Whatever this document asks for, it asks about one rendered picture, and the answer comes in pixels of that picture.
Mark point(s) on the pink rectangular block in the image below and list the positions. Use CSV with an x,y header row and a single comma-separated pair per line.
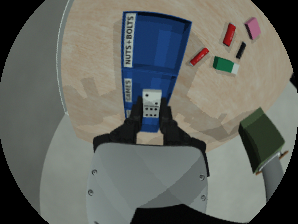
x,y
253,28

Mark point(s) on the blue compartment tray with labels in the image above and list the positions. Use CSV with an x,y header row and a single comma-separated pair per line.
x,y
159,41

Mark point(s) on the white domino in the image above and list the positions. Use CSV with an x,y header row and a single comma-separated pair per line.
x,y
151,102

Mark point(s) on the green and white eraser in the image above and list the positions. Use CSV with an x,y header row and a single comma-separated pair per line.
x,y
225,65

